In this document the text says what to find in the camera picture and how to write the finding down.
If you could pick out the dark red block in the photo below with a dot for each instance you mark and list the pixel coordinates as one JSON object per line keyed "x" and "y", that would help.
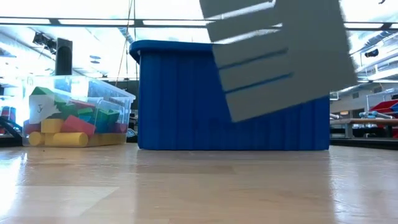
{"x": 31, "y": 127}

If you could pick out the blue plastic bin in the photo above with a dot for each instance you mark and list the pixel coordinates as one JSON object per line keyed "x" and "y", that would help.
{"x": 180, "y": 102}

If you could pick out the yellow short cylinder block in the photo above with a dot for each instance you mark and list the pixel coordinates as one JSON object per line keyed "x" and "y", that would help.
{"x": 36, "y": 139}

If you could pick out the green triangular block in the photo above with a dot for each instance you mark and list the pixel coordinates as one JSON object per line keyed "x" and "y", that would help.
{"x": 43, "y": 91}

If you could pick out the teal block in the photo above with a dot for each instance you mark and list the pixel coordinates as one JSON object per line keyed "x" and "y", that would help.
{"x": 101, "y": 126}

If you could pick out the small black ceiling device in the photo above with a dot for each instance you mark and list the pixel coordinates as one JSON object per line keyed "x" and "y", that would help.
{"x": 371, "y": 53}

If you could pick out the grey slotted divider panel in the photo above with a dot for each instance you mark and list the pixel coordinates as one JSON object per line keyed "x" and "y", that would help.
{"x": 295, "y": 62}

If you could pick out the pale blue robot arm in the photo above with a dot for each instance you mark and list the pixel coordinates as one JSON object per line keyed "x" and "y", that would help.
{"x": 334, "y": 116}
{"x": 376, "y": 115}

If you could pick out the white metal rack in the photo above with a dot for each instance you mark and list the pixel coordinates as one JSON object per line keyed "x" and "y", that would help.
{"x": 373, "y": 96}

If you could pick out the red storage bin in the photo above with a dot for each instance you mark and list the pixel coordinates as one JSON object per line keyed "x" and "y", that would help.
{"x": 385, "y": 106}

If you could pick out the red rectangular block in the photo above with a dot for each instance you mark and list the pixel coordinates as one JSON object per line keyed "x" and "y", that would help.
{"x": 77, "y": 125}

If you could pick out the wooden workbench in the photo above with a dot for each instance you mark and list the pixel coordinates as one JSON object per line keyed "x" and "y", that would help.
{"x": 363, "y": 122}

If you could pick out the yellow cube block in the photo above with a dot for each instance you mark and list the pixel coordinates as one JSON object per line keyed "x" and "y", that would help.
{"x": 52, "y": 125}

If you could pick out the yellow long cylinder block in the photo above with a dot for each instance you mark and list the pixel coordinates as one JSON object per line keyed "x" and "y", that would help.
{"x": 66, "y": 139}

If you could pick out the black spotlight cluster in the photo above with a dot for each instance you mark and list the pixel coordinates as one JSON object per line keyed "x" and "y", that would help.
{"x": 43, "y": 40}

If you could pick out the clear plastic container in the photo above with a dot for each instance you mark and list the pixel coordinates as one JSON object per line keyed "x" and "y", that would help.
{"x": 118, "y": 93}

